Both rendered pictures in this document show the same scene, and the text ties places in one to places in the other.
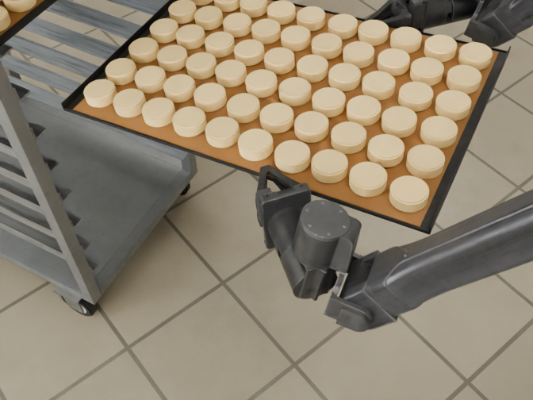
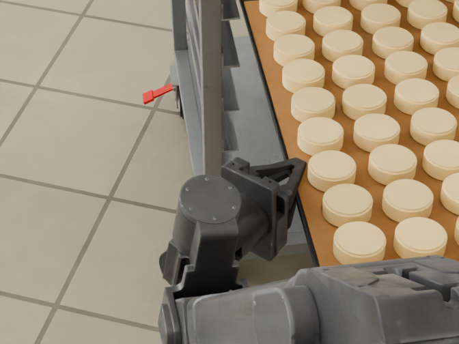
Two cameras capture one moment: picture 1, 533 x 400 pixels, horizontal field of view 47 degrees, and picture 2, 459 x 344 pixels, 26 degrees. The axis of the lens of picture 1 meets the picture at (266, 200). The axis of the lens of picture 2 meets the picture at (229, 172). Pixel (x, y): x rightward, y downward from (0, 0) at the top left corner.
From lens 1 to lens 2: 0.58 m
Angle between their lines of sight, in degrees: 36
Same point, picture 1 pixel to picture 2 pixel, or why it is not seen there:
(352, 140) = (399, 201)
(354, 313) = (164, 319)
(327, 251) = (184, 229)
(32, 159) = (206, 38)
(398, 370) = not seen: outside the picture
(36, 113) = not seen: hidden behind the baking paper
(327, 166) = (338, 199)
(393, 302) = (192, 334)
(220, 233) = not seen: hidden behind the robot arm
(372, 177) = (358, 242)
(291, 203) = (251, 192)
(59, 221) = (207, 128)
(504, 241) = (246, 308)
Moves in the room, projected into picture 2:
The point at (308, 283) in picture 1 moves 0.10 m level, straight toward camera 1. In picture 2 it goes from (171, 263) to (72, 303)
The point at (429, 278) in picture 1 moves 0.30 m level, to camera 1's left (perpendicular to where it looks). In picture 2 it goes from (215, 323) to (41, 120)
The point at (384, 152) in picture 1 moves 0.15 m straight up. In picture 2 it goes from (408, 236) to (430, 120)
